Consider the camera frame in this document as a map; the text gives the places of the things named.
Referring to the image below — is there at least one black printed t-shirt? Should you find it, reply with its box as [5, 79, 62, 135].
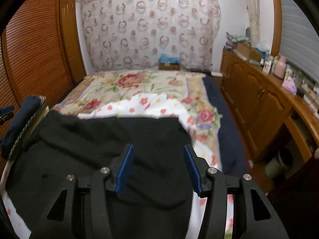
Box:
[5, 111, 192, 238]

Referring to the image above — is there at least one navy folded garment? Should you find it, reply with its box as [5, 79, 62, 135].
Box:
[1, 95, 46, 160]

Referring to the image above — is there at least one navy bed mattress cover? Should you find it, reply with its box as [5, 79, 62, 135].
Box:
[203, 75, 249, 177]

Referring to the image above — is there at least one brown louvered wardrobe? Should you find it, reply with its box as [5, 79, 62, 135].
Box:
[0, 0, 87, 175]

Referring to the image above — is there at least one beige floral quilt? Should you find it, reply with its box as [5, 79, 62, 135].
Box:
[53, 70, 222, 153]

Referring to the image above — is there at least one wooden sideboard cabinet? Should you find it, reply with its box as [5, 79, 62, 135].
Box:
[221, 50, 318, 171]

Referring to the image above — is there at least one cardboard box with blue items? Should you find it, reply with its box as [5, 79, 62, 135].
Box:
[159, 53, 181, 71]

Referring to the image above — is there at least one white strawberry flower sheet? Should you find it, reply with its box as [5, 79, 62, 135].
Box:
[1, 93, 233, 238]

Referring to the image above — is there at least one pink tissue pack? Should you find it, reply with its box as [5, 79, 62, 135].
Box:
[282, 77, 297, 96]

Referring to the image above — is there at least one cardboard box on cabinet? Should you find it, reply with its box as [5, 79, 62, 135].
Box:
[236, 43, 263, 62]

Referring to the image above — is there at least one pink kettle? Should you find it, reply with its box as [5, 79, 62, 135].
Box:
[273, 55, 286, 79]

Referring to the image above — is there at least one pink circle-pattern curtain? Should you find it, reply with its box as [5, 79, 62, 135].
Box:
[78, 0, 221, 72]

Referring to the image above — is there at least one stack of folded cloths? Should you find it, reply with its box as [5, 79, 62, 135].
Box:
[224, 32, 251, 51]

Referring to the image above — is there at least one grey window blind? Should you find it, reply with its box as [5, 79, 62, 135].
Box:
[280, 0, 319, 81]

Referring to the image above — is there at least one beige side curtain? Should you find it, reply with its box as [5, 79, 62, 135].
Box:
[245, 0, 260, 47]

